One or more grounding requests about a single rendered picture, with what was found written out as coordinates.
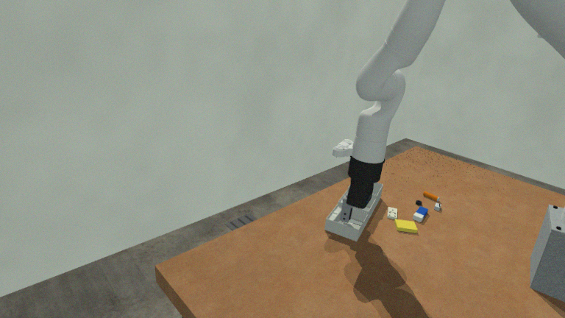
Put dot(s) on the white domino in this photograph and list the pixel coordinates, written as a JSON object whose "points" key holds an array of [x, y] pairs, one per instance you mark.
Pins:
{"points": [[392, 213]]}

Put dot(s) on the yellow sticky note pad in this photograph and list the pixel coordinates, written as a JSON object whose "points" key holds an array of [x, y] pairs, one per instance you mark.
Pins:
{"points": [[406, 226]]}

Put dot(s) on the grey rack of three bins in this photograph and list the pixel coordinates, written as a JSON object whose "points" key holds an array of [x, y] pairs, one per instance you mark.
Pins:
{"points": [[354, 228]]}

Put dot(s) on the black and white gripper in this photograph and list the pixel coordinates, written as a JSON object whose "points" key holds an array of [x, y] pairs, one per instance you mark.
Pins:
{"points": [[365, 167]]}

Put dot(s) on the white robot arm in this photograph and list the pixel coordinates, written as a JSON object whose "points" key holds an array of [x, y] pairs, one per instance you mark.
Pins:
{"points": [[407, 37]]}

